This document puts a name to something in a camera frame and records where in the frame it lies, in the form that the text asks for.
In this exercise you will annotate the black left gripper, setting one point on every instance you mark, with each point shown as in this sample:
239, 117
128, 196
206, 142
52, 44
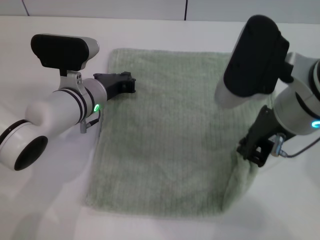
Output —
112, 83

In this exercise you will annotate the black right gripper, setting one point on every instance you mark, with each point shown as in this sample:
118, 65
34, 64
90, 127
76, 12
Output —
262, 127

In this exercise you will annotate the light green ribbed towel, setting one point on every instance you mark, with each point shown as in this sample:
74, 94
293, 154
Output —
162, 137

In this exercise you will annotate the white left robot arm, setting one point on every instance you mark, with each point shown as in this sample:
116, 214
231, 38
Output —
57, 112

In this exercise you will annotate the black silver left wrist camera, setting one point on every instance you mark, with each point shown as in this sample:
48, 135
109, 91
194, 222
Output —
60, 51

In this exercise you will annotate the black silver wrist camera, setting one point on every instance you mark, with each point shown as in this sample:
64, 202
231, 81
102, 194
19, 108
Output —
60, 51
252, 60

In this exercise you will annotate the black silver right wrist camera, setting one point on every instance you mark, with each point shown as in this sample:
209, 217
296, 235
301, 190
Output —
252, 60

